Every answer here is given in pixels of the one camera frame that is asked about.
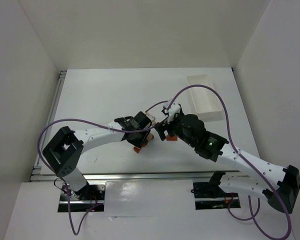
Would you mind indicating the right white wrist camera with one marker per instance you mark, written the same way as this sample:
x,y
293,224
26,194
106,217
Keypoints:
x,y
171,108

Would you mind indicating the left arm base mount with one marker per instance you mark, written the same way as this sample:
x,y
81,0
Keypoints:
x,y
93,199

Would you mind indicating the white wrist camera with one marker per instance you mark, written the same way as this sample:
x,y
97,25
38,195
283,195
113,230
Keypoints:
x,y
130,124
171,108

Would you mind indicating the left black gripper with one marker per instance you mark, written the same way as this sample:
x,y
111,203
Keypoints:
x,y
142,139

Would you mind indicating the white plastic bin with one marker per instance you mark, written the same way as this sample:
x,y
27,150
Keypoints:
x,y
203,102

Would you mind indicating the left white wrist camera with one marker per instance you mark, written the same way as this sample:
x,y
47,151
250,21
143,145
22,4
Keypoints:
x,y
130,124

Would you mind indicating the aluminium left rail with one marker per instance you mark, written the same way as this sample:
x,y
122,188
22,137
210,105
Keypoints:
x,y
51,116

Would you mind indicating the aluminium front rail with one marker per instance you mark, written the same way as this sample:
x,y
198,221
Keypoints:
x,y
139,176

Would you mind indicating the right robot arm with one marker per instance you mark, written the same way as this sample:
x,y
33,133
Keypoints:
x,y
278,185

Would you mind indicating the orange arch block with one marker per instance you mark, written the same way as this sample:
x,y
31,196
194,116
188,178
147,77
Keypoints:
x,y
136,149

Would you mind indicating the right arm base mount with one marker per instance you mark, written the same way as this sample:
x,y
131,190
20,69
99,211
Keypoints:
x,y
209,196

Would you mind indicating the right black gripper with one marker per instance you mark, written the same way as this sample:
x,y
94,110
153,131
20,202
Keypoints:
x,y
161,130

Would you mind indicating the aluminium rail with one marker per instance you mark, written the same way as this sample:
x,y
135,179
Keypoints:
x,y
139,176
51,116

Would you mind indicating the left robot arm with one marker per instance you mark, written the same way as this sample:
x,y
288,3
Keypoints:
x,y
66,147

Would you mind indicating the orange triangular roof block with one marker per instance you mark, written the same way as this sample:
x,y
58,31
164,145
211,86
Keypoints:
x,y
171,138

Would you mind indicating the long light wood block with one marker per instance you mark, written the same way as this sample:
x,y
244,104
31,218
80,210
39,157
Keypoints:
x,y
152,118

